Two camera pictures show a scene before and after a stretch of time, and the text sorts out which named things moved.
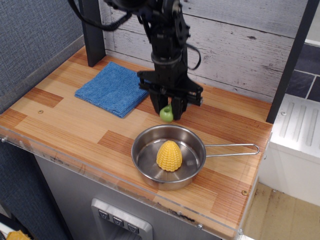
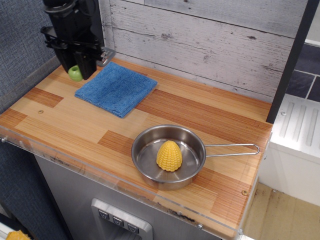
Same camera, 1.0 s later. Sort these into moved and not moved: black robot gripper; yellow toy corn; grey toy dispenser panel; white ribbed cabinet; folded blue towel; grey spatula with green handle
Moved: grey spatula with green handle; black robot gripper
Not moved: white ribbed cabinet; grey toy dispenser panel; yellow toy corn; folded blue towel
